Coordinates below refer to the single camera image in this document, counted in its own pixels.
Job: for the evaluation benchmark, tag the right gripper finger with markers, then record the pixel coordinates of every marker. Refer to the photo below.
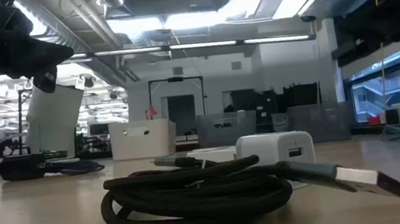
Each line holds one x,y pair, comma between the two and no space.
384,20

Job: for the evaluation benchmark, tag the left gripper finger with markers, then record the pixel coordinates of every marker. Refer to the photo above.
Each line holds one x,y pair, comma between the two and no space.
46,81
40,55

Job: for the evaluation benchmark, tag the small black box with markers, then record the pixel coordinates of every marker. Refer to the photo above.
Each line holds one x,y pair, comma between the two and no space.
19,168

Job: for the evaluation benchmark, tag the white USB charger cube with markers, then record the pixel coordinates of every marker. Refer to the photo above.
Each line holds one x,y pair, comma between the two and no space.
273,145

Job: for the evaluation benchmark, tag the white plastic bin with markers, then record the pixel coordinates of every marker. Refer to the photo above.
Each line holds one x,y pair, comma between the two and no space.
142,140

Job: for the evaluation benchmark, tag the large grey mesh bin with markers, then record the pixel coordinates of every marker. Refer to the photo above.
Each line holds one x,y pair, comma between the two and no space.
320,124

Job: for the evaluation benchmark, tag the small grey bin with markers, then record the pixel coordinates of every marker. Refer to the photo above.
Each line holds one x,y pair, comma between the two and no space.
280,122

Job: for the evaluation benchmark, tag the black tripod pole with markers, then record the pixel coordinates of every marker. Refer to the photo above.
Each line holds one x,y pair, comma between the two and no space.
21,122

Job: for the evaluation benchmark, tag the black cup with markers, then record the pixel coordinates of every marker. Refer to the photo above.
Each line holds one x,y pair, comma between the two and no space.
390,117

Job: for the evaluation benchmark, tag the red cup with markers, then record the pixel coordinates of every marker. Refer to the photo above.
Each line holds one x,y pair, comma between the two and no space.
374,120

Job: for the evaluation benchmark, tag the small red object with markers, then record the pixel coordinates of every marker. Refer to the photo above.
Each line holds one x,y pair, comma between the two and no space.
152,112

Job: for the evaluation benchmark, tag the black ledge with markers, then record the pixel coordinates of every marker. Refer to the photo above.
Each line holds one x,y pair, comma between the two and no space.
366,129

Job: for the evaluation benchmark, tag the long ceiling light bar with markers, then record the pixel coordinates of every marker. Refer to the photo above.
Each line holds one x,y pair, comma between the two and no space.
199,45

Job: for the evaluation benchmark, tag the white angled pedestal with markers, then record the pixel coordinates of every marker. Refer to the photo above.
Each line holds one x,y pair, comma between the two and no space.
56,122

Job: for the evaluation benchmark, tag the black dome security camera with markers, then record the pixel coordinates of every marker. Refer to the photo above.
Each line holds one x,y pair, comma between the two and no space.
308,18

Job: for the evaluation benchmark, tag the black rectangular frame stand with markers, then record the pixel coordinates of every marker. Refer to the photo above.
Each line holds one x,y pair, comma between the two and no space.
175,79

